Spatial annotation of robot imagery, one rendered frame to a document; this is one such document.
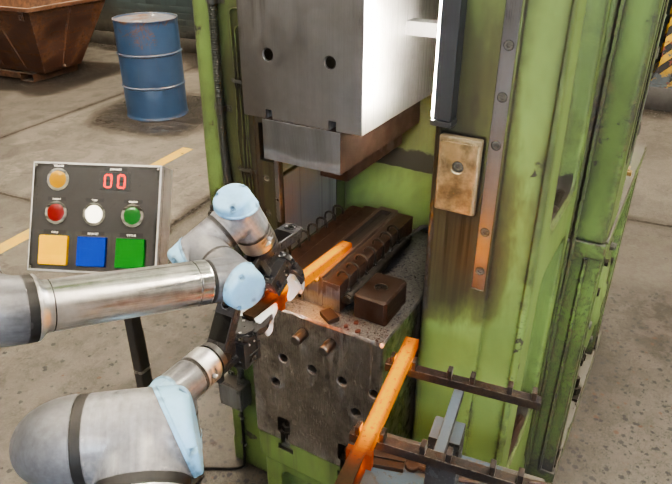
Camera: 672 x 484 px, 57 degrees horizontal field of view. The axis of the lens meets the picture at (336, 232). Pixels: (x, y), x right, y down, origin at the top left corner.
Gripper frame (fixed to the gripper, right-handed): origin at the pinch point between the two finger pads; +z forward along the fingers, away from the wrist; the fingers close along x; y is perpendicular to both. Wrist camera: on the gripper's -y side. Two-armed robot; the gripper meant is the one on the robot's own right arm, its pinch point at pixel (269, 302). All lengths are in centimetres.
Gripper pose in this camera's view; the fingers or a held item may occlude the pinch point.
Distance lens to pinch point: 135.4
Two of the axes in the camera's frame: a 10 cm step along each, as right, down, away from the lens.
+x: 8.7, 2.2, -4.5
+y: 0.0, 8.9, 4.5
